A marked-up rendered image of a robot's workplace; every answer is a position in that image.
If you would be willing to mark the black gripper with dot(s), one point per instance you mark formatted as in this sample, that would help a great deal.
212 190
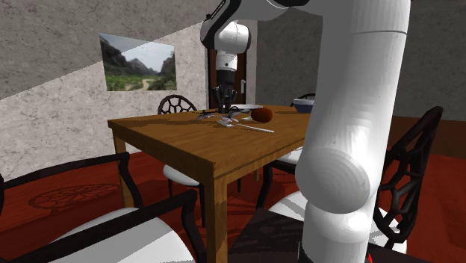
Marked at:
226 78

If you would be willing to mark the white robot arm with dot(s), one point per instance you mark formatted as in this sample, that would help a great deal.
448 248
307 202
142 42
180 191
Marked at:
349 109

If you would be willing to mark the grey purple knife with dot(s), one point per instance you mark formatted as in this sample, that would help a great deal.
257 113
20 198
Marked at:
231 116

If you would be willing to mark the dark brown door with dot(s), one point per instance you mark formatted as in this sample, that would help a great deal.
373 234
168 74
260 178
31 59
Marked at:
212 78

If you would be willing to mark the white plate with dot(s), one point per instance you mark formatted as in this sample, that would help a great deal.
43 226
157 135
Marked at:
247 107

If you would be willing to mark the grey purple spoon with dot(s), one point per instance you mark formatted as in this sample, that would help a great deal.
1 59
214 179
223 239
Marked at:
205 116

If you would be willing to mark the white fork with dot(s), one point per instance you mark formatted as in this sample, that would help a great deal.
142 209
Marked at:
247 127

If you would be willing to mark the reddish brown round fruit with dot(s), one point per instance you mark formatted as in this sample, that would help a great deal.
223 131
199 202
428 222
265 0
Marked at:
261 114

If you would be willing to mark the black lattice chair white seat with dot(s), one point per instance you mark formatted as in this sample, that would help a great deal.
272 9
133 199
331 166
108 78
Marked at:
109 236
177 104
407 174

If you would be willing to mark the wooden dining table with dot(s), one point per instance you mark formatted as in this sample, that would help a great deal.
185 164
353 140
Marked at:
204 145

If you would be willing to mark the blue bowl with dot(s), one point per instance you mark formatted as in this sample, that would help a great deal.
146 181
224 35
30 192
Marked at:
304 105

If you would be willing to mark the dark robot stand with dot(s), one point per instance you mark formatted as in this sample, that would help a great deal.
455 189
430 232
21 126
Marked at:
265 236

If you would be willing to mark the landscape wall picture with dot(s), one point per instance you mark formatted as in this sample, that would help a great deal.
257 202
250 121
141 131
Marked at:
138 65

